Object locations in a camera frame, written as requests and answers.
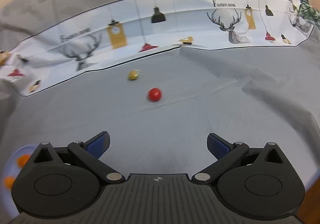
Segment red tomato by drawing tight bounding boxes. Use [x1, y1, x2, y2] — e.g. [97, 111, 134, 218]
[147, 88, 162, 102]

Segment grey printed blanket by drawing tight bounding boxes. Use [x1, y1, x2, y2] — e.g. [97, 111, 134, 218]
[0, 0, 320, 224]

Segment green checkered cloth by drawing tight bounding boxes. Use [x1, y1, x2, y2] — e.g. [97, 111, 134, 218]
[295, 0, 320, 26]

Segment clear plate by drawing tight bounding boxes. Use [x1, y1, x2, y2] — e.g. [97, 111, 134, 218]
[2, 143, 38, 191]

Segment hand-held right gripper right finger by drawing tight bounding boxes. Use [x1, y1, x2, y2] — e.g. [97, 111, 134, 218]
[191, 133, 288, 184]

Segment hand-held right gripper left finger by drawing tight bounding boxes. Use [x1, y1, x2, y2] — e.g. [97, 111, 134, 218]
[29, 131, 126, 184]

